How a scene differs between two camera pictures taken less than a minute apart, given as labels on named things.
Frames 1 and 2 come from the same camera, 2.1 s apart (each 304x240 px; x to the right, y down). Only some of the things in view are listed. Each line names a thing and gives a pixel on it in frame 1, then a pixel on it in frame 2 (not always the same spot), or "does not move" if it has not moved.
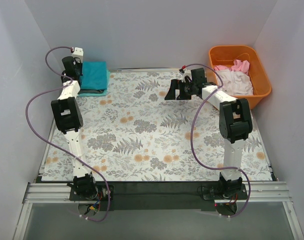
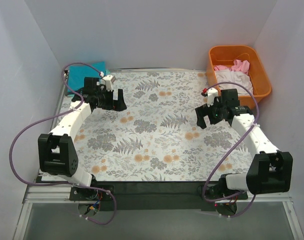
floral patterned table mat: x=135 y=133 does not move
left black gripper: x=76 y=72 to x=112 y=100
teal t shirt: x=94 y=75 does not move
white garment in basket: x=236 y=82 does not move
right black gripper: x=181 y=89 to x=208 y=113
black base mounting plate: x=157 y=196 does not move
